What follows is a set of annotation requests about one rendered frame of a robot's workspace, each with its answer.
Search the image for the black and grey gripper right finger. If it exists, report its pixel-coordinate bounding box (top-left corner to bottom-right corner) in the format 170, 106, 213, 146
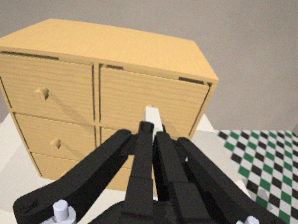
152, 108, 286, 224

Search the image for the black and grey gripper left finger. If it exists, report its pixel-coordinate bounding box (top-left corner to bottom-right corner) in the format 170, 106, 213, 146
13, 107, 155, 224

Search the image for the tan wooden chest of drawers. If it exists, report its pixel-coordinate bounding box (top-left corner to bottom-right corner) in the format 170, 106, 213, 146
0, 19, 219, 181

